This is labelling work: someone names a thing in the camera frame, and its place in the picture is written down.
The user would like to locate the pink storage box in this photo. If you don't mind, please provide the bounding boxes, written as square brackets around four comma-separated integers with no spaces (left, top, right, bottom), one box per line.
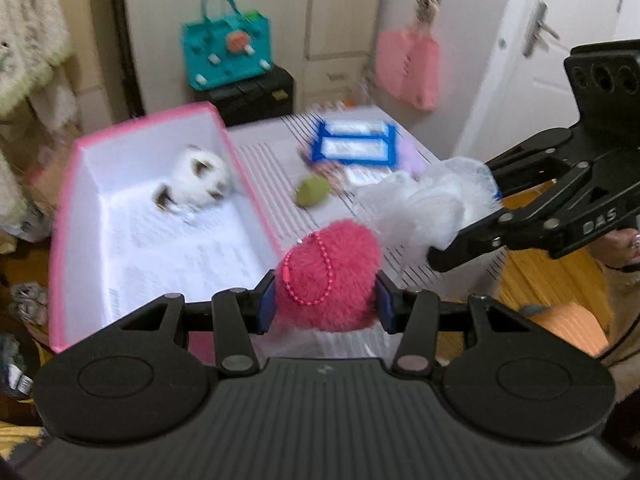
[47,101,286,356]

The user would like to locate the teal tote bag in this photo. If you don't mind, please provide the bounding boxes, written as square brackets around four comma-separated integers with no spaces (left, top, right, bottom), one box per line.
[180,0,273,88]

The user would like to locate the white brown plush cat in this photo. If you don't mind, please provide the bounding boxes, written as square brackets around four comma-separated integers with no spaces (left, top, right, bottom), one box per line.
[152,145,236,221]

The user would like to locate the pink hanging bag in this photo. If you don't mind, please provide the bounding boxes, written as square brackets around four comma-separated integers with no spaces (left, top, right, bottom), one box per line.
[375,27,441,111]

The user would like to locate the cream knitted sweater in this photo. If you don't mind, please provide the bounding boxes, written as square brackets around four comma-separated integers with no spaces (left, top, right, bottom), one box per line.
[0,0,77,121]

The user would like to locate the black suitcase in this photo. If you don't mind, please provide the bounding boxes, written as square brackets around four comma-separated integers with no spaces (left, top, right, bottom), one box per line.
[194,63,295,128]

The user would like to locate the orange stool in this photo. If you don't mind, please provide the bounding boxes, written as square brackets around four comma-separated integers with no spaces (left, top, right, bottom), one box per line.
[524,300,612,362]

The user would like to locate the silver door handle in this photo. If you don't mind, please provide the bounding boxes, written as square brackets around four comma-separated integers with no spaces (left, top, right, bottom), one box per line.
[522,2,561,58]

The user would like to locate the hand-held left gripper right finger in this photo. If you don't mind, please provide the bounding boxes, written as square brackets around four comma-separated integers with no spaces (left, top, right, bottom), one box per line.
[375,270,538,378]

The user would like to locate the grey hanging charm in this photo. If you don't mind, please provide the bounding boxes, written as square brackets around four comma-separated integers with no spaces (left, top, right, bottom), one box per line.
[414,0,445,32]

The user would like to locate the white door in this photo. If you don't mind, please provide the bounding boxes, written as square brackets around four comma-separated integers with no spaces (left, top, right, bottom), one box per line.
[452,0,640,161]

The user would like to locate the person's right hand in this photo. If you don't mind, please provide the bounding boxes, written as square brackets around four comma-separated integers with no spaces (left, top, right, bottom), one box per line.
[595,230,640,273]

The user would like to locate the white mesh bath pouf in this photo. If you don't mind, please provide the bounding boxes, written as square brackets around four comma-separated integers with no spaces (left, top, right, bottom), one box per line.
[352,156,501,261]

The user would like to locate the striped bed sheet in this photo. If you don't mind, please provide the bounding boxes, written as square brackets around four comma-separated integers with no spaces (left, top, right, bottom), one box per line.
[227,104,512,361]

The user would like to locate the pink fuzzy pom-pom keychain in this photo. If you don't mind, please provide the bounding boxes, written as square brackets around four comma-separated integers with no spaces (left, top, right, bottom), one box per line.
[275,220,383,333]

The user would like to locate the blue white wipes packet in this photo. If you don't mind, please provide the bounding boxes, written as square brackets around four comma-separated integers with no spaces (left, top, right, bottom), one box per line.
[317,119,398,142]
[305,135,399,168]

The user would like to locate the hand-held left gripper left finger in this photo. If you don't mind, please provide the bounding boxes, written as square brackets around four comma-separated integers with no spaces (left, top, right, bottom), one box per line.
[102,270,278,378]

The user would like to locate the green oval toy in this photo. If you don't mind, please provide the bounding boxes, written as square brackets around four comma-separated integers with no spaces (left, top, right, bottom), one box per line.
[295,176,332,208]

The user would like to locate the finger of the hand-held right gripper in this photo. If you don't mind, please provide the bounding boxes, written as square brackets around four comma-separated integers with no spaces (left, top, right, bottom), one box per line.
[427,162,640,273]
[482,127,581,196]

